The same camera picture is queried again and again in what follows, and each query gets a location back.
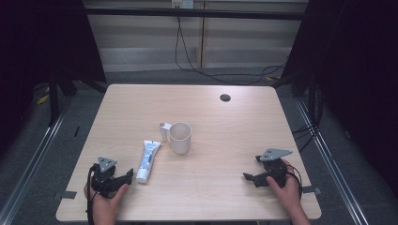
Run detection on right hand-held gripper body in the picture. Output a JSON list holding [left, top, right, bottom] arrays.
[[258, 147, 294, 189]]

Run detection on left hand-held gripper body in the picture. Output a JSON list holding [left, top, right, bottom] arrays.
[[90, 156, 127, 199]]

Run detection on white and blue toothpaste tube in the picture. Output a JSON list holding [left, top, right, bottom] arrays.
[[135, 139, 162, 185]]

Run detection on white cup with handle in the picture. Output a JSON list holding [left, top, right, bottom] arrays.
[[158, 121, 192, 156]]

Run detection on person's left hand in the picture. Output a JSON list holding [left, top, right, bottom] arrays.
[[83, 182, 130, 221]]

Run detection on person's right hand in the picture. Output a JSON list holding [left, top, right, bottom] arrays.
[[266, 158, 303, 214]]

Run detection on grey tape strip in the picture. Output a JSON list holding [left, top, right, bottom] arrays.
[[52, 189, 78, 201], [301, 185, 323, 196]]

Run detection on black metal stand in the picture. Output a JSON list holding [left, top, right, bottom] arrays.
[[47, 68, 61, 128]]

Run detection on black curtain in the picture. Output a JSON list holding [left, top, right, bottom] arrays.
[[0, 0, 108, 154], [281, 0, 398, 199]]

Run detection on black horizontal bar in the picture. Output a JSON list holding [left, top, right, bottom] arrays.
[[84, 7, 310, 22]]

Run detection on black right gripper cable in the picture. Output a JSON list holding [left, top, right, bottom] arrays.
[[284, 162, 304, 199]]

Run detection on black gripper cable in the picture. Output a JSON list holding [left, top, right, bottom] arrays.
[[85, 163, 99, 225], [284, 162, 304, 199]]

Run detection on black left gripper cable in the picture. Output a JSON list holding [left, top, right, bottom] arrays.
[[85, 163, 99, 225]]

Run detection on bundle of black floor cables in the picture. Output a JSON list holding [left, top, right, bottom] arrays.
[[291, 83, 325, 155]]

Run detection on metal floor rail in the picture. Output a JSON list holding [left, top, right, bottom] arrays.
[[0, 97, 75, 225], [294, 97, 372, 225]]

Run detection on black wall cable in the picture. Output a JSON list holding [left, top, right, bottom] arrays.
[[174, 14, 287, 86]]

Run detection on white wall outlet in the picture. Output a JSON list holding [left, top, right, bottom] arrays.
[[171, 0, 195, 9]]

